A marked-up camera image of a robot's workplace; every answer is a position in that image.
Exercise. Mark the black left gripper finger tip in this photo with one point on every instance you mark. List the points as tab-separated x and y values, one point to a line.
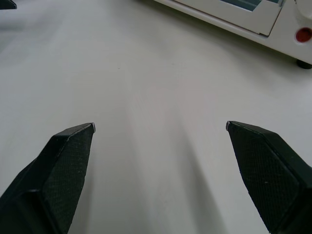
7	4

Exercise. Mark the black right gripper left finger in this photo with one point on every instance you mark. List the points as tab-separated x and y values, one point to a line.
48	180

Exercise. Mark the white toaster oven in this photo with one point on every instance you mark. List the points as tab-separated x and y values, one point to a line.
248	22

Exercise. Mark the dark red round button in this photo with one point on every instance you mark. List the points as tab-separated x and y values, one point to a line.
303	35

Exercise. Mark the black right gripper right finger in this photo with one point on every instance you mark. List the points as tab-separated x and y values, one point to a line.
270	175

